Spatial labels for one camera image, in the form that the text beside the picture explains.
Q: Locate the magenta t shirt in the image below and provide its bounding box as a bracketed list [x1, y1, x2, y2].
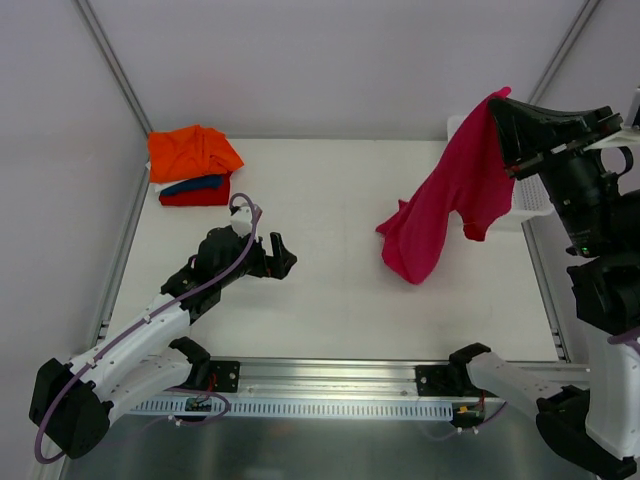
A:
[376, 86, 515, 285]

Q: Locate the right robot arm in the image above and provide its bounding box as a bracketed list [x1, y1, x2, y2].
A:
[447, 99, 639, 479]

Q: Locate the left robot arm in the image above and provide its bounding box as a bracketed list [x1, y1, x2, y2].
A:
[29, 226, 297, 464]

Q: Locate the white plastic basket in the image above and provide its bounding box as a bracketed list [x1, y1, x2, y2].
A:
[446, 114, 556, 234]

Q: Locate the red folded t shirt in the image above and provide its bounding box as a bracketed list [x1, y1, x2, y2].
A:
[159, 177, 231, 207]

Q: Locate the blue folded t shirt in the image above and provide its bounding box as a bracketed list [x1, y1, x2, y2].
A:
[160, 175, 227, 196]

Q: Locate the orange folded t shirt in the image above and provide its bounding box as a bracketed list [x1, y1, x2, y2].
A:
[147, 125, 244, 184]

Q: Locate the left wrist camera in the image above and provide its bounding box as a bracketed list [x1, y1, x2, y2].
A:
[230, 204, 262, 238]

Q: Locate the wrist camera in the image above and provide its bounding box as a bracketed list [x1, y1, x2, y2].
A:
[230, 204, 262, 238]
[589, 87, 640, 151]

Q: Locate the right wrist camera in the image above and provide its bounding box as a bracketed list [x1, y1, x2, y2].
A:
[589, 87, 640, 151]

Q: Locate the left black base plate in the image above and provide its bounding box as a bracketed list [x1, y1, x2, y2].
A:
[196, 360, 241, 393]

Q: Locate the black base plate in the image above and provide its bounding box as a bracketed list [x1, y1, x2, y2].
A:
[196, 360, 241, 393]
[414, 365, 464, 397]

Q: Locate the aluminium mounting rail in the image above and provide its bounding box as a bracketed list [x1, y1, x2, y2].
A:
[212, 357, 480, 400]

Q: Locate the white slotted cable duct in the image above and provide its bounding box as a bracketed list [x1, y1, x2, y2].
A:
[131, 395, 454, 422]

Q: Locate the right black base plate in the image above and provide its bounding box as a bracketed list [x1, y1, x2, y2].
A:
[414, 365, 464, 397]

